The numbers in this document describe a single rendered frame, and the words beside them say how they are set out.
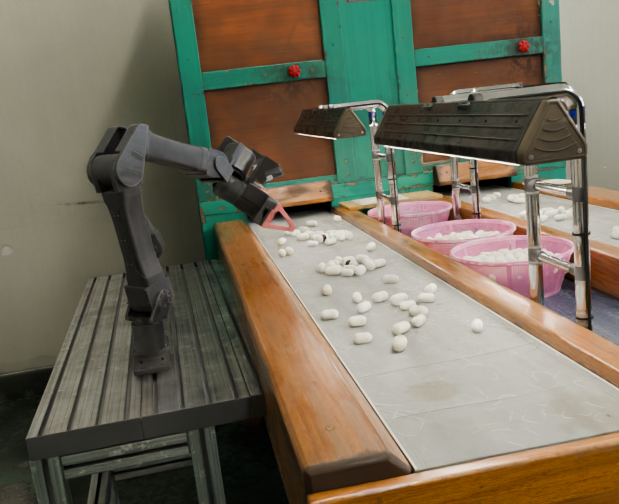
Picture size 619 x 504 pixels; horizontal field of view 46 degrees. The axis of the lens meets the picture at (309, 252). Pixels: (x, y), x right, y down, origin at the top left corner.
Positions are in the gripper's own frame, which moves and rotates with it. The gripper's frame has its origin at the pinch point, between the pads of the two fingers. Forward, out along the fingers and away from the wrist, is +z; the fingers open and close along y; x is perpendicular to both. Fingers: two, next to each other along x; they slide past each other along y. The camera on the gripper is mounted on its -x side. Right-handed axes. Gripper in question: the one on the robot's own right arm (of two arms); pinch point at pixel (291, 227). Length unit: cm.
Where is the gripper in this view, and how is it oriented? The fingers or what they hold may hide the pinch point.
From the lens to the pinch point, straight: 167.0
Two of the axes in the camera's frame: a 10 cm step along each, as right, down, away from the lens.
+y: -1.8, -1.8, 9.7
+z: 8.2, 5.1, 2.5
